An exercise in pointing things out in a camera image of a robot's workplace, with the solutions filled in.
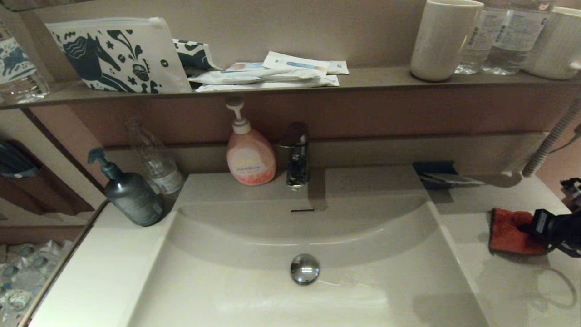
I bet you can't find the pink soap pump bottle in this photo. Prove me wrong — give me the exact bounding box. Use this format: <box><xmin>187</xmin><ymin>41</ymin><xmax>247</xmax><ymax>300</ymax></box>
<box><xmin>226</xmin><ymin>98</ymin><xmax>276</xmax><ymax>186</ymax></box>

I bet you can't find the white ceramic cup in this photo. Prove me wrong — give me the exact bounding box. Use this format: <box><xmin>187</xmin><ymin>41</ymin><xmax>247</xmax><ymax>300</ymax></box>
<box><xmin>410</xmin><ymin>0</ymin><xmax>485</xmax><ymax>82</ymax></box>
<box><xmin>521</xmin><ymin>7</ymin><xmax>581</xmax><ymax>80</ymax></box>

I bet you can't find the white horse print pouch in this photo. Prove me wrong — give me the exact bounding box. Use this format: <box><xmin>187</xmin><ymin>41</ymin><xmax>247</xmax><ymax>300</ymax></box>
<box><xmin>45</xmin><ymin>17</ymin><xmax>192</xmax><ymax>94</ymax></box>

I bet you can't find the clear water bottle white label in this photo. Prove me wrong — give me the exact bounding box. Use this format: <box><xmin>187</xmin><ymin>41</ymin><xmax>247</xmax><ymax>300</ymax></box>
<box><xmin>482</xmin><ymin>0</ymin><xmax>552</xmax><ymax>76</ymax></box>
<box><xmin>455</xmin><ymin>0</ymin><xmax>495</xmax><ymax>75</ymax></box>

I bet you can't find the orange-red microfibre cloth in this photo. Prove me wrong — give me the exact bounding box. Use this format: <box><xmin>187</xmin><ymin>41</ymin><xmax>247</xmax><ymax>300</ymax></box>
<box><xmin>489</xmin><ymin>208</ymin><xmax>548</xmax><ymax>255</ymax></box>

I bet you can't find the flat white sachet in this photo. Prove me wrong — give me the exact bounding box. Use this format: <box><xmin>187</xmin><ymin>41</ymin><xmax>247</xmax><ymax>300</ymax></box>
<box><xmin>195</xmin><ymin>75</ymin><xmax>340</xmax><ymax>93</ymax></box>

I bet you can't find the water bottle blue print label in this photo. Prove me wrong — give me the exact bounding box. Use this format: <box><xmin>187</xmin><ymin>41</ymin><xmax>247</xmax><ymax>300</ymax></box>
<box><xmin>0</xmin><ymin>20</ymin><xmax>50</xmax><ymax>104</ymax></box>

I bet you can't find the empty clear plastic bottle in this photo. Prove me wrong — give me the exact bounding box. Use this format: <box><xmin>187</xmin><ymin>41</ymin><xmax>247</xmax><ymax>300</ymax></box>
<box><xmin>125</xmin><ymin>117</ymin><xmax>184</xmax><ymax>196</ymax></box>

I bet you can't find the brown wall shelf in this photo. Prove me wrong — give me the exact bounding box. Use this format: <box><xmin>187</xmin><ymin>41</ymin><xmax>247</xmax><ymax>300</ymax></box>
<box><xmin>0</xmin><ymin>66</ymin><xmax>581</xmax><ymax>109</ymax></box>

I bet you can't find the small white patterned pouch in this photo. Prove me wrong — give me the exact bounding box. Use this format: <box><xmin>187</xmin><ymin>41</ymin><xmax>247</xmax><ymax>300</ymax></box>
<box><xmin>172</xmin><ymin>39</ymin><xmax>222</xmax><ymax>75</ymax></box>

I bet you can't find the grey corrugated hose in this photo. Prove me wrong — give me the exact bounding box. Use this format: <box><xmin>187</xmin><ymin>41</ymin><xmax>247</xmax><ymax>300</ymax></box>
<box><xmin>522</xmin><ymin>98</ymin><xmax>581</xmax><ymax>178</ymax></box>

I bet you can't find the chrome lever faucet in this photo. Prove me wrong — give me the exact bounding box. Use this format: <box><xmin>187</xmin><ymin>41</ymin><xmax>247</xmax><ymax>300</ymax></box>
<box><xmin>278</xmin><ymin>122</ymin><xmax>310</xmax><ymax>191</ymax></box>

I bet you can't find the shrink-wrapped water bottle pack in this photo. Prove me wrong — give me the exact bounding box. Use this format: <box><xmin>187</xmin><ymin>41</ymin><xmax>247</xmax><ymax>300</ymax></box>
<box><xmin>0</xmin><ymin>241</ymin><xmax>73</xmax><ymax>327</ymax></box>

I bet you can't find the dark blue folded bag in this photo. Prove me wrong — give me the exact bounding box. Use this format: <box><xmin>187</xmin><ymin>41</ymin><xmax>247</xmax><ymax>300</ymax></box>
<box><xmin>0</xmin><ymin>139</ymin><xmax>41</xmax><ymax>178</ymax></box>

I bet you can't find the white toothbrush sachet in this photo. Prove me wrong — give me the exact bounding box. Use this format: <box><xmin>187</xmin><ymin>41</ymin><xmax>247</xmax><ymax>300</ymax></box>
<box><xmin>262</xmin><ymin>51</ymin><xmax>330</xmax><ymax>77</ymax></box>

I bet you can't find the chrome drain stopper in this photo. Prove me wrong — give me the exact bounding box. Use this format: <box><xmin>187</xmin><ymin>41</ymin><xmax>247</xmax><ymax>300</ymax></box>
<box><xmin>290</xmin><ymin>253</ymin><xmax>321</xmax><ymax>286</ymax></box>

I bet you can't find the white sachet with pink print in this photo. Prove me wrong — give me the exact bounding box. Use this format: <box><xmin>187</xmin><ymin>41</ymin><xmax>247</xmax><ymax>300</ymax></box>
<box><xmin>225</xmin><ymin>62</ymin><xmax>268</xmax><ymax>72</ymax></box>

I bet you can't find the dark teal box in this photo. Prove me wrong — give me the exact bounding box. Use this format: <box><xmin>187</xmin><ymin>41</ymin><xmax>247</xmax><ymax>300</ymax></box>
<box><xmin>412</xmin><ymin>160</ymin><xmax>459</xmax><ymax>190</ymax></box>

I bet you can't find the white ceramic sink basin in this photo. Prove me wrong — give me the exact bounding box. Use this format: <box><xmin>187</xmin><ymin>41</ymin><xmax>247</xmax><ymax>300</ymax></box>
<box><xmin>123</xmin><ymin>166</ymin><xmax>491</xmax><ymax>327</ymax></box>

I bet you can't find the dark teal pump bottle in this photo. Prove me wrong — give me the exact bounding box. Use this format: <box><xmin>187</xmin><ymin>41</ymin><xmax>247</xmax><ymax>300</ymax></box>
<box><xmin>87</xmin><ymin>148</ymin><xmax>166</xmax><ymax>227</ymax></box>

